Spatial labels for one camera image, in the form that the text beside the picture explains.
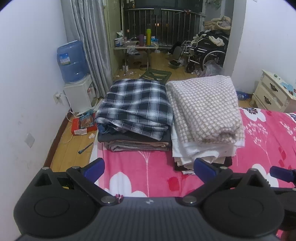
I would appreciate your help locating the grey curtain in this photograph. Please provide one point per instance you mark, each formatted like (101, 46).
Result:
(85, 21)

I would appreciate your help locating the red cardboard box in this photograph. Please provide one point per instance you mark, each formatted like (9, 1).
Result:
(84, 124)

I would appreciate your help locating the folded white clothes stack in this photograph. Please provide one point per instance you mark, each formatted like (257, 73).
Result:
(185, 154)

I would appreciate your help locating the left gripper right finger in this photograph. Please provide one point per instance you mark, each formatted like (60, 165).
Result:
(213, 178)

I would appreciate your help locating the cream bedside cabinet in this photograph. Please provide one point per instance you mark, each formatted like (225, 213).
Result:
(273, 93)

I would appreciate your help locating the cream knit cardigan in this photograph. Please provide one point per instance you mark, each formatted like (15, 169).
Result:
(206, 110)

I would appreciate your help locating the folded dark clothes stack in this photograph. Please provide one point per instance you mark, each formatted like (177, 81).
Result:
(116, 141)

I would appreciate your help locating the white water dispenser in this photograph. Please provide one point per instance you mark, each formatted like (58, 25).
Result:
(81, 95)

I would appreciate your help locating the balcony metal railing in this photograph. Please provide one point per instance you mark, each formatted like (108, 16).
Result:
(167, 25)

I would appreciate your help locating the folding table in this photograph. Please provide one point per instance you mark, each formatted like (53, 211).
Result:
(128, 48)

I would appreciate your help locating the blue water bottle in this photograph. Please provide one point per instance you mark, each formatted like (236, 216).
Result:
(72, 62)

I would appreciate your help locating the black pen on floor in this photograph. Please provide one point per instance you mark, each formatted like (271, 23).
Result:
(84, 149)

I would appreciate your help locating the wall power socket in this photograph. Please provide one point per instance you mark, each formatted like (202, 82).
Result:
(57, 98)

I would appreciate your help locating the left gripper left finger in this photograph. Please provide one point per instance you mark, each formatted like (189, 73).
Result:
(86, 177)

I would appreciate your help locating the navy plaid folded shirt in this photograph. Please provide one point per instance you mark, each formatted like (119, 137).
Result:
(137, 105)

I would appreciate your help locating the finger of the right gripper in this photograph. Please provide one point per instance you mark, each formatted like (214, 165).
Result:
(287, 175)

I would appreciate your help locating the pink floral bed sheet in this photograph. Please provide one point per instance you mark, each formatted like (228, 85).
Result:
(269, 141)

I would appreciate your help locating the wheelchair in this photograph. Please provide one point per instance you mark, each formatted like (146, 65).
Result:
(205, 46)

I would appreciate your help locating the yellow green bottle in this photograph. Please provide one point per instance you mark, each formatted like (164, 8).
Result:
(148, 37)

